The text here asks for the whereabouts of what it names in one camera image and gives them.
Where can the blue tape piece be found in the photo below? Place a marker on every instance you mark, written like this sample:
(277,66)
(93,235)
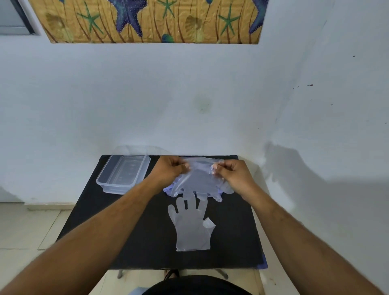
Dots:
(263,263)

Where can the person's right hand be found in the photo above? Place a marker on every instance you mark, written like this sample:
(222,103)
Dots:
(238,177)

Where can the grey-blue shorts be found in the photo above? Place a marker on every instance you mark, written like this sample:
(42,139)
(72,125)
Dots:
(135,291)

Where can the person's left hand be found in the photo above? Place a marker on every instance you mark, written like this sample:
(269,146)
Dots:
(165,171)

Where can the person's left forearm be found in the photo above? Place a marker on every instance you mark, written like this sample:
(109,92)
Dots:
(91,237)

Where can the window frame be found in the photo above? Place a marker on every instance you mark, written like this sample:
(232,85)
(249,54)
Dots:
(18,18)

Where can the clear bluish plastic bag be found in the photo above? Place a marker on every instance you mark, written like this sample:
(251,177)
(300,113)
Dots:
(199,177)

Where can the person's right forearm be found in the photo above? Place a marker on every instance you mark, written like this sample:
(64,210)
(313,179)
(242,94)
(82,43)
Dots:
(304,249)

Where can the black sandal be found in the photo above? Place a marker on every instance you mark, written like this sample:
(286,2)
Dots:
(172,274)

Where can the starfish print wall hanging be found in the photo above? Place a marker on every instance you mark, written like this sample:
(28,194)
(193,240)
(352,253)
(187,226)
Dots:
(152,21)

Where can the metal table leg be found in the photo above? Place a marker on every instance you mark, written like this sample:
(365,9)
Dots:
(120,274)
(222,274)

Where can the black shirt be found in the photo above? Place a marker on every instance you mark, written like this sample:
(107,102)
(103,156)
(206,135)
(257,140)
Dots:
(197,287)

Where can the clear plastic container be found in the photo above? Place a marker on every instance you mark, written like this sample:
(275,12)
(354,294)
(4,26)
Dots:
(121,174)

